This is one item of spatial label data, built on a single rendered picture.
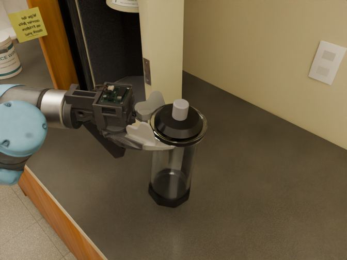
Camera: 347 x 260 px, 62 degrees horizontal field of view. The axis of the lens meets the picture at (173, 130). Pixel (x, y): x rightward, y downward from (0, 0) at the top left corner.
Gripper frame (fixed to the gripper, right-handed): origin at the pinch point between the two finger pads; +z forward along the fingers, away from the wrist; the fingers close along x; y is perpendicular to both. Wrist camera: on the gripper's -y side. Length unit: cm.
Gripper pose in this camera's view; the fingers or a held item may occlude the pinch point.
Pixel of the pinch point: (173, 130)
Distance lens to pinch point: 56.1
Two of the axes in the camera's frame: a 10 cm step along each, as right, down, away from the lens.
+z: 9.9, 1.2, -0.9
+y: 0.2, -7.2, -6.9
